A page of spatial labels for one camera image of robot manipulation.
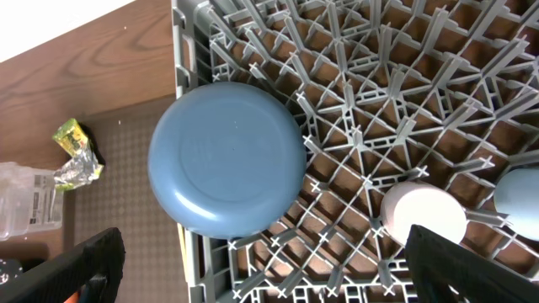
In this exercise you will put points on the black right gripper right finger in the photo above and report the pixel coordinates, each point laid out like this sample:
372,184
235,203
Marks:
437,266

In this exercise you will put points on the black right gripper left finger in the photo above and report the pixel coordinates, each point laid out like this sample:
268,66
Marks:
94,266

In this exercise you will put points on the orange carrot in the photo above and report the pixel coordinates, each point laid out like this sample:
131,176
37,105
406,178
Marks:
74,298

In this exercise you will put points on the pink cup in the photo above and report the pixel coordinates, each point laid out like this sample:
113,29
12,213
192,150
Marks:
410,203

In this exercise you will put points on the yellow snack wrapper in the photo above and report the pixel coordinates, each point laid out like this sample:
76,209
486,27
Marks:
84,166

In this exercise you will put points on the light blue cup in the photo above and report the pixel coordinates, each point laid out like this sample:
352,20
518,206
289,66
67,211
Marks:
516,195

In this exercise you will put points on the large blue plate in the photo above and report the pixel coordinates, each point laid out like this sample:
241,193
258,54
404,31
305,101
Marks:
226,160

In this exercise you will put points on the grey dishwasher rack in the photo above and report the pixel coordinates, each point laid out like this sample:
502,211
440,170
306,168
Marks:
444,92

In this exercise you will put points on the dark brown tray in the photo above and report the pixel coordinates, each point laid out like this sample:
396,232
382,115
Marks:
122,197

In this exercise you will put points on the clear plastic bin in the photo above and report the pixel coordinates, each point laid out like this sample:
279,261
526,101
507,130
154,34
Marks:
29,201

